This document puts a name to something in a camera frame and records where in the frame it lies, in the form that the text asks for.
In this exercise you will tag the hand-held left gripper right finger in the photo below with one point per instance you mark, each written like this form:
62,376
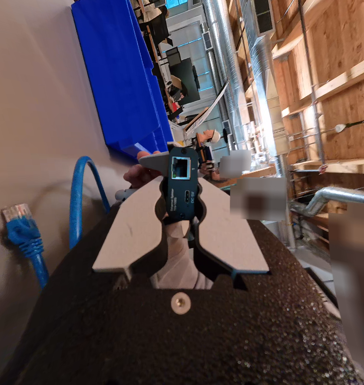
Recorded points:
230,240

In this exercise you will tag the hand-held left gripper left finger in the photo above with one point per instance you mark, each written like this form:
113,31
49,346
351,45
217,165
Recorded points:
133,234

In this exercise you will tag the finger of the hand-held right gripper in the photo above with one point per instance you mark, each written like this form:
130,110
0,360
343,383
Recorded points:
156,162
185,230

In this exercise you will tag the black ethernet splitter box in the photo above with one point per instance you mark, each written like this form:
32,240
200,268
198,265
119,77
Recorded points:
182,192

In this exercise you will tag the person's right hand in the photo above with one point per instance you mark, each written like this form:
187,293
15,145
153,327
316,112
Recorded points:
139,176

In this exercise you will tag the figure with white helmet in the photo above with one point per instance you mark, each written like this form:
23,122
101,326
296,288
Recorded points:
209,141

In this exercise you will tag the black monitor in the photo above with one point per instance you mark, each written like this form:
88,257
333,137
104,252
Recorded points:
185,78

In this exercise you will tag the blue plastic bin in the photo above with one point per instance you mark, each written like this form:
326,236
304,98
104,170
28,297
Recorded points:
121,75

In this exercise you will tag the black vent grille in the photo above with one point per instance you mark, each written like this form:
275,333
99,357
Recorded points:
263,16

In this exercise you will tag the bent silver duct pipe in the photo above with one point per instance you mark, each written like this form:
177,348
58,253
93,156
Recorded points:
326,195

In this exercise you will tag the silver ventilation duct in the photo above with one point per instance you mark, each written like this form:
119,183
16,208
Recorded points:
245,75

